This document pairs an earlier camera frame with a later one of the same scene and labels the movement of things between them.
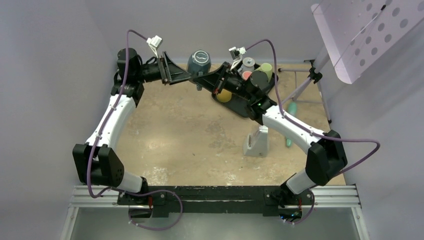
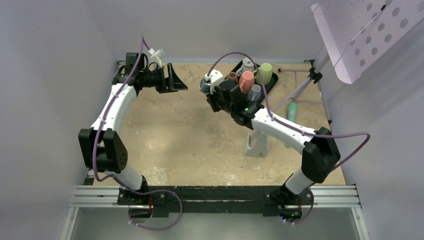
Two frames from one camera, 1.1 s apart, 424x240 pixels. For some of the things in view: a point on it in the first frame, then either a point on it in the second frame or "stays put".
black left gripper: x=170 y=72 to x=175 y=83
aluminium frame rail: x=338 y=196 stays put
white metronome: x=256 y=143 stays put
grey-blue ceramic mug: x=200 y=61 to x=204 y=86
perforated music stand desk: x=357 y=33 stays put
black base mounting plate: x=212 y=199 stays put
